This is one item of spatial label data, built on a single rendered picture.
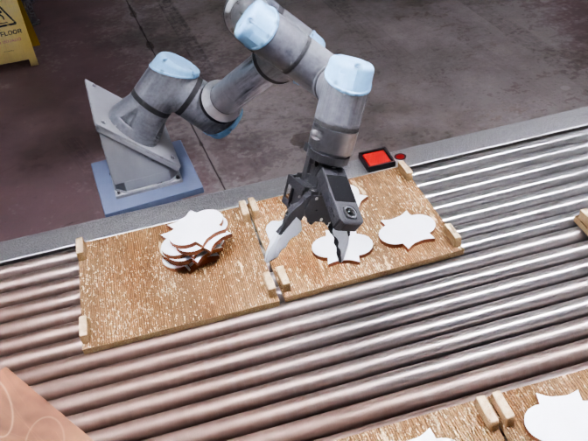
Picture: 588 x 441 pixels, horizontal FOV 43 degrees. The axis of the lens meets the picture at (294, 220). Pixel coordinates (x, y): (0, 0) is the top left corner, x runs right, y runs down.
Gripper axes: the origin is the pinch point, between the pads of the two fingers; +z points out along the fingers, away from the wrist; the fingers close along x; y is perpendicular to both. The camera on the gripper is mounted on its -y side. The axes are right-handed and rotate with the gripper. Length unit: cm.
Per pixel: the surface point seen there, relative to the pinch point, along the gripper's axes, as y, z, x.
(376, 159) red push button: 53, -3, -49
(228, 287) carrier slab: 29.6, 21.0, -2.4
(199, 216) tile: 44.9, 11.4, 0.6
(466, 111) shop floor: 190, 12, -203
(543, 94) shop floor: 181, -5, -242
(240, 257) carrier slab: 37.0, 17.7, -7.5
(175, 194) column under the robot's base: 78, 20, -6
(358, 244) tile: 25.0, 8.2, -29.3
